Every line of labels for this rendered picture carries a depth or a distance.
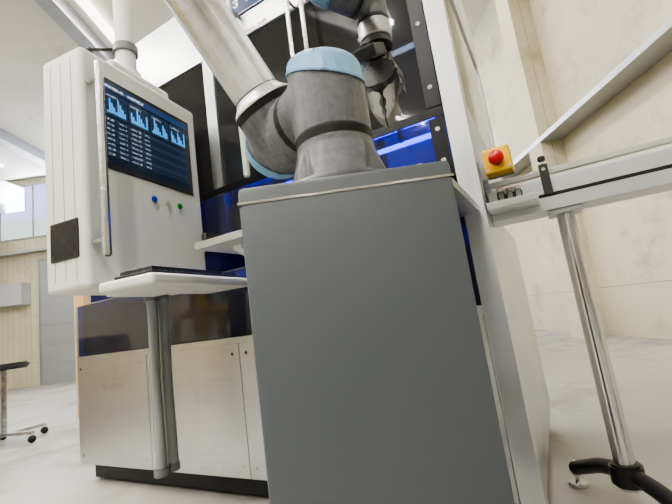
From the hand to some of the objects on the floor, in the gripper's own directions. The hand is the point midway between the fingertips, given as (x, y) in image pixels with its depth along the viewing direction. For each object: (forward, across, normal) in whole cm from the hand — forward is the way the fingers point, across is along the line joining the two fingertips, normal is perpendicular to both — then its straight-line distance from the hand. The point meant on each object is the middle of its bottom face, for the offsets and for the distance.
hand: (386, 121), depth 86 cm
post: (+103, -9, -41) cm, 111 cm away
